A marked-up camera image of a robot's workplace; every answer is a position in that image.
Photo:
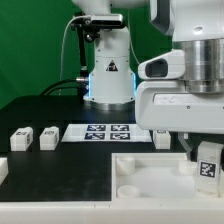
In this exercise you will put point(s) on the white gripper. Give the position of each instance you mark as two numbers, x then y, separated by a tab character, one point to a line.
166	105

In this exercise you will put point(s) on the white square tabletop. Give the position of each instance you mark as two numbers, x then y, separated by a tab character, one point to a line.
156	175

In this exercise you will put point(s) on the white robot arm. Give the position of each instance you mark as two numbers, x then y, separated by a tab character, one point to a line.
196	27

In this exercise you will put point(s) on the white sheet with tags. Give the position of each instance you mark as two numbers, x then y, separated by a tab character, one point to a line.
105	133

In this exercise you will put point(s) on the white left fence piece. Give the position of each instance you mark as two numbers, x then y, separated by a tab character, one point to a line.
3	169

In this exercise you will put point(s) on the white front fence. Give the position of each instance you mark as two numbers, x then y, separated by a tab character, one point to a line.
201	211

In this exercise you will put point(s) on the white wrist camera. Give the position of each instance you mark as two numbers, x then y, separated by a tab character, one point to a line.
167	66

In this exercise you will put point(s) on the black camera on stand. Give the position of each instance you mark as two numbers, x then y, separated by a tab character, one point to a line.
93	24

